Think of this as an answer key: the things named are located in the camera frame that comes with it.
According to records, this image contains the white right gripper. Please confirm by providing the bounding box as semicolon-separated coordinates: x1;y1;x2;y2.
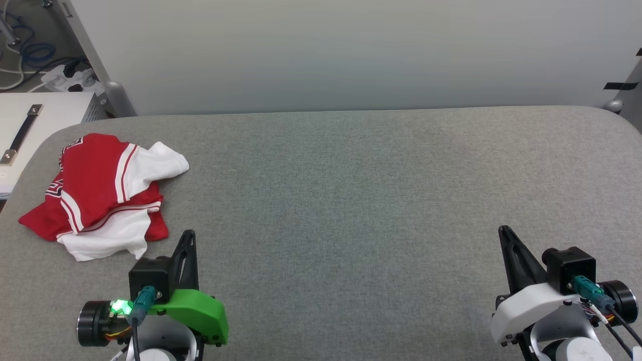
490;226;587;346

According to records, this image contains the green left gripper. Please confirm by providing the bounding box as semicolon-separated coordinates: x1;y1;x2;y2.
148;231;229;347

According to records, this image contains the red and white jersey shirt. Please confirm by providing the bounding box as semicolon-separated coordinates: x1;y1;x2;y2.
18;133;190;262

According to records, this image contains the grey fabric cushion surface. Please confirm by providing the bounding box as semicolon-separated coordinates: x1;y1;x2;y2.
0;105;642;361

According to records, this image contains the white cabinet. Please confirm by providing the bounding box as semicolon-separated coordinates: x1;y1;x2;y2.
0;92;108;199

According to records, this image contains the white power strip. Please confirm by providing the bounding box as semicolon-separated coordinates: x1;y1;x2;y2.
40;65;101;93

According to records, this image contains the black power plug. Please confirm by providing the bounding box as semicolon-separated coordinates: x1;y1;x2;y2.
63;59;91;78

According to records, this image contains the right black cable teal connector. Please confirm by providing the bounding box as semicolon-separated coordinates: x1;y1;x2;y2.
572;275;642;351

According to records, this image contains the grey metal frame post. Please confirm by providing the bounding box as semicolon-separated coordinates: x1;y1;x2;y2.
53;0;137;118
609;50;642;136

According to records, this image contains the black strap cabinet handle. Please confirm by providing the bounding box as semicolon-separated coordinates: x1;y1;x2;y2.
0;104;44;166

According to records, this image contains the white cable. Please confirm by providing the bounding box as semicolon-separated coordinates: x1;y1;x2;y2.
0;50;31;92

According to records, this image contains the blue coiled cable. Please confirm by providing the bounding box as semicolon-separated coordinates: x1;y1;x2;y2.
10;13;57;68

